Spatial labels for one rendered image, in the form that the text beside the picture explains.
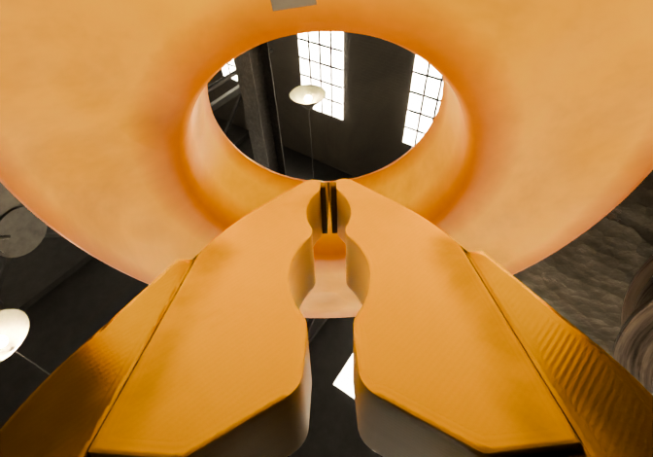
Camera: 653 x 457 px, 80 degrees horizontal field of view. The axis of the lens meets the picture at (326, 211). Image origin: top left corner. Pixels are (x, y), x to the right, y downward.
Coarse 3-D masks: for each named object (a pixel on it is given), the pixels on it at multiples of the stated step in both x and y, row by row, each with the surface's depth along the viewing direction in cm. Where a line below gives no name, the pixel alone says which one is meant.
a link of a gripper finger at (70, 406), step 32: (160, 288) 7; (128, 320) 7; (160, 320) 7; (96, 352) 6; (128, 352) 6; (64, 384) 6; (96, 384) 6; (32, 416) 5; (64, 416) 5; (96, 416) 5; (0, 448) 5; (32, 448) 5; (64, 448) 5
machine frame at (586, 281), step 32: (640, 192) 45; (608, 224) 49; (640, 224) 47; (576, 256) 55; (608, 256) 52; (640, 256) 50; (544, 288) 62; (576, 288) 59; (608, 288) 55; (576, 320) 63; (608, 320) 59; (608, 352) 63
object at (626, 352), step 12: (648, 288) 40; (636, 300) 43; (648, 300) 36; (636, 312) 37; (648, 312) 36; (624, 324) 39; (636, 324) 38; (648, 324) 37; (624, 336) 39; (636, 336) 39; (648, 336) 38; (624, 348) 40; (636, 348) 40; (648, 348) 39; (624, 360) 41; (636, 360) 40; (648, 360) 40; (636, 372) 42; (648, 372) 41; (648, 384) 42
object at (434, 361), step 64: (384, 256) 8; (448, 256) 8; (384, 320) 7; (448, 320) 7; (384, 384) 6; (448, 384) 6; (512, 384) 6; (384, 448) 6; (448, 448) 5; (512, 448) 5; (576, 448) 5
